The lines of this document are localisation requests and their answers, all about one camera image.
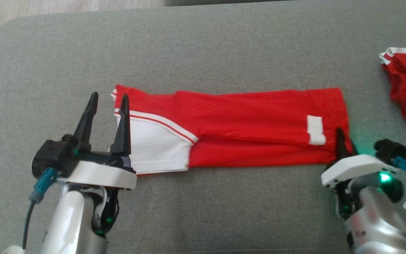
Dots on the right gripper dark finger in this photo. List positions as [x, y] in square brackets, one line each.
[352, 150]
[340, 144]

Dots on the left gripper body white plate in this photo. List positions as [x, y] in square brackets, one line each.
[97, 174]

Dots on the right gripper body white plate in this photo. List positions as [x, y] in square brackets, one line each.
[354, 167]

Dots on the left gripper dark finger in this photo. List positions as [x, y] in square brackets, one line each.
[123, 134]
[86, 123]

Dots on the red basketball jersey white sleeves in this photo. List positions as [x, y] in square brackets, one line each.
[252, 127]

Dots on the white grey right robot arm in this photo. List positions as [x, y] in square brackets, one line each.
[375, 222]

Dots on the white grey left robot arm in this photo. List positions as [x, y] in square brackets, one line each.
[69, 222]

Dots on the grey sofa back cushion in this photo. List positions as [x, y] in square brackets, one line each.
[224, 2]

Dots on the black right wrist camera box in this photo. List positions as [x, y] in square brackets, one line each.
[391, 150]

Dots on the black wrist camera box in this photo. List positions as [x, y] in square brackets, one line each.
[53, 155]
[391, 150]

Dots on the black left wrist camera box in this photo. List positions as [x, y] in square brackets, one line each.
[53, 155]

